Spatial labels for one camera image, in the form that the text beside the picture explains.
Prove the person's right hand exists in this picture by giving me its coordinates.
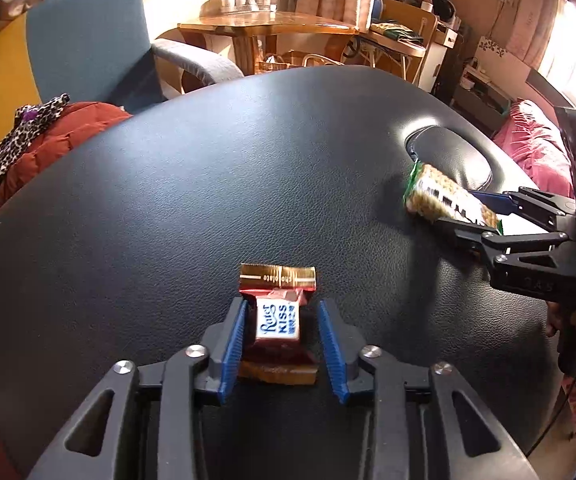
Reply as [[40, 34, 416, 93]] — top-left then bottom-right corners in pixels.
[[545, 302, 562, 338]]

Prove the leopard print cloth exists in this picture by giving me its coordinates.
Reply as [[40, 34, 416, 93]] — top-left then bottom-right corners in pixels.
[[0, 92, 71, 227]]

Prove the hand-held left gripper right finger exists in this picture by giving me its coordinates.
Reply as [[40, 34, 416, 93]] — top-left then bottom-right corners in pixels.
[[317, 300, 539, 480]]

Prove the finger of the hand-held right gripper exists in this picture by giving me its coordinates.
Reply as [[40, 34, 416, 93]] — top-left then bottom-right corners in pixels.
[[434, 215, 570, 268], [468, 186, 576, 227]]

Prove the red quilted jacket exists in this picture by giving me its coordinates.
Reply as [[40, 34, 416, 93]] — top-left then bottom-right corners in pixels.
[[0, 101, 134, 242]]

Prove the white flower-print box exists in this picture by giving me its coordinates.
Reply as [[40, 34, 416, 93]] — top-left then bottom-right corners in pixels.
[[474, 35, 535, 82]]

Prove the small white cabinet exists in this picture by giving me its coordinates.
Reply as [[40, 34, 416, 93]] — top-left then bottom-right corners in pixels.
[[419, 25, 460, 94]]

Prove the wooden dining table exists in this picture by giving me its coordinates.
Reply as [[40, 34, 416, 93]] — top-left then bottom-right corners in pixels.
[[177, 10, 361, 75]]

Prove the pink quilted blanket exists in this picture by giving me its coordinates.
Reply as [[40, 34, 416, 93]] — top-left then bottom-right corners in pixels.
[[492, 99, 576, 454]]

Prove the set of glassware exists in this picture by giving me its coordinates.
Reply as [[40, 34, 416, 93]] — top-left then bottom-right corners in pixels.
[[217, 0, 279, 14]]

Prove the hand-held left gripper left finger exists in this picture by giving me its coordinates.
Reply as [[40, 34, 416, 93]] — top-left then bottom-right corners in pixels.
[[28, 298, 249, 480]]

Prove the wooden chair with green cloth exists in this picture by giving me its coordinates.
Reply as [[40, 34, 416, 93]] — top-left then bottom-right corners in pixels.
[[363, 0, 440, 87]]

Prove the grey yellow blue armchair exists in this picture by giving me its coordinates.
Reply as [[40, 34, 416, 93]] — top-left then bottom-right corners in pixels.
[[0, 0, 247, 187]]

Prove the red gold chocolate candy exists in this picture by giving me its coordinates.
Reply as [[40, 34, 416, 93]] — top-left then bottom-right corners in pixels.
[[238, 262, 319, 387]]

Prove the black cable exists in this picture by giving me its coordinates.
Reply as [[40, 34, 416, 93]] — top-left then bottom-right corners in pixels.
[[522, 354, 576, 457]]

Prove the green cracker packet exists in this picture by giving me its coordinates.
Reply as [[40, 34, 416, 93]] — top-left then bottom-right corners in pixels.
[[404, 162, 505, 236]]

